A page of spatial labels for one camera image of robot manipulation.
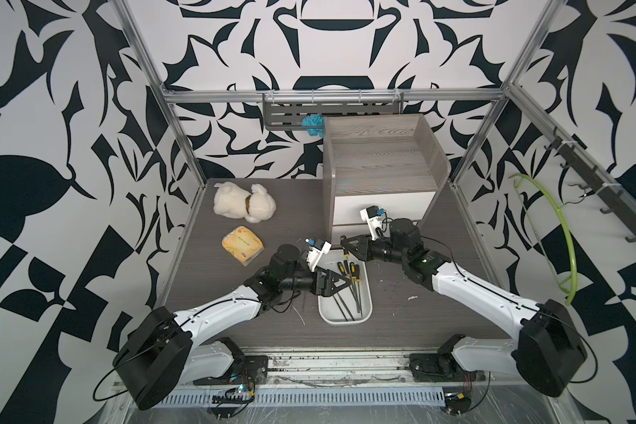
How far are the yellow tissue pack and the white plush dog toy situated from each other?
0.20 feet

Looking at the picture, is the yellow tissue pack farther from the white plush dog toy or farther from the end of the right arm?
the end of the right arm

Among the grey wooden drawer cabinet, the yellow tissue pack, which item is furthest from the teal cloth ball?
the yellow tissue pack

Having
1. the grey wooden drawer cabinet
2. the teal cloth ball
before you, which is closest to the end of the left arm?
the grey wooden drawer cabinet

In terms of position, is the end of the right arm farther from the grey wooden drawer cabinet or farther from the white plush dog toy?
the white plush dog toy

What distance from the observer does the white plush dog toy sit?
101 centimetres

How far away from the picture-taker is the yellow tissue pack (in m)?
0.95
